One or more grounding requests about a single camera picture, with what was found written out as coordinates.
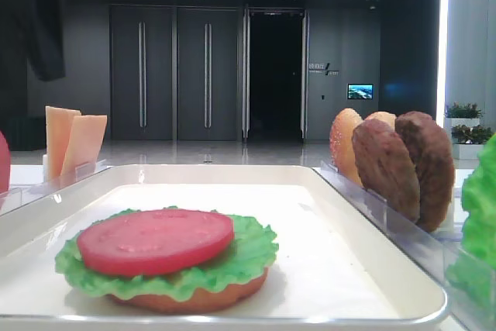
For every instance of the clear acrylic rack left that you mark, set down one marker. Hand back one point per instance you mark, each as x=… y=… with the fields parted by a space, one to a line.
x=29 y=182

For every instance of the bottom bun slice on tray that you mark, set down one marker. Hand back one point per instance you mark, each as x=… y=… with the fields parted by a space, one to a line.
x=202 y=301

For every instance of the sesame bun left of pair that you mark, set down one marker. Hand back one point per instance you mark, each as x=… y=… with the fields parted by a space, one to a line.
x=340 y=142

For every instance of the clear acrylic rack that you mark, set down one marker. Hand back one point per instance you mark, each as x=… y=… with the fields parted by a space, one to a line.
x=433 y=252
x=29 y=182

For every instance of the small wall screen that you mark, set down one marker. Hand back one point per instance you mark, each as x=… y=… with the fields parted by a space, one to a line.
x=360 y=91

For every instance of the dark double door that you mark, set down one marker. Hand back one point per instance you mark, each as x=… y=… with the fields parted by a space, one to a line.
x=175 y=73

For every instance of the red tomato slice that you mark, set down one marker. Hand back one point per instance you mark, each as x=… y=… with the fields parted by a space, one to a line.
x=5 y=164
x=154 y=242

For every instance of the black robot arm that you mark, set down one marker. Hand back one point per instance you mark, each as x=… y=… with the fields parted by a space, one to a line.
x=40 y=24

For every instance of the potted plants in white planter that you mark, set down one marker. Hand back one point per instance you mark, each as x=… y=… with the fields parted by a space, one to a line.
x=468 y=135

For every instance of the brown meat patty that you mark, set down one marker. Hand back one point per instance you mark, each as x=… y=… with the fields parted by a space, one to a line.
x=430 y=150
x=385 y=167

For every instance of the sesame bun right of pair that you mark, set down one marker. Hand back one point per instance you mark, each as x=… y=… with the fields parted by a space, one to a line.
x=385 y=117

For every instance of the sesame bun of pair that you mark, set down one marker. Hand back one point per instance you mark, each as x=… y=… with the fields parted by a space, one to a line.
x=385 y=117
x=340 y=142

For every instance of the clear acrylic rack right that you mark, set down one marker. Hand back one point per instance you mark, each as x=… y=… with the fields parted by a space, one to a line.
x=433 y=252

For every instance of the orange cheese slice rear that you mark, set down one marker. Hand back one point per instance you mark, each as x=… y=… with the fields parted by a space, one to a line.
x=58 y=130

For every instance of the green lettuce leaf in rack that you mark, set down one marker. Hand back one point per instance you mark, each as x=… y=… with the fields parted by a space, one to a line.
x=478 y=222

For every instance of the brown meat patty front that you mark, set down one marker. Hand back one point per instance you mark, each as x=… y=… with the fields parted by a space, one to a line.
x=385 y=167

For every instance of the brown meat patty rear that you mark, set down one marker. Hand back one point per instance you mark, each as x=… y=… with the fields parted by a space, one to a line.
x=430 y=150

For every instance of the white rectangular tray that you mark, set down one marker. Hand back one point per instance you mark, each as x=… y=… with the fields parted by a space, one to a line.
x=334 y=269

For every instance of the green lettuce leaf on bun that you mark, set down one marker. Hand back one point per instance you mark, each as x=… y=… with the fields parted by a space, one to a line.
x=252 y=251

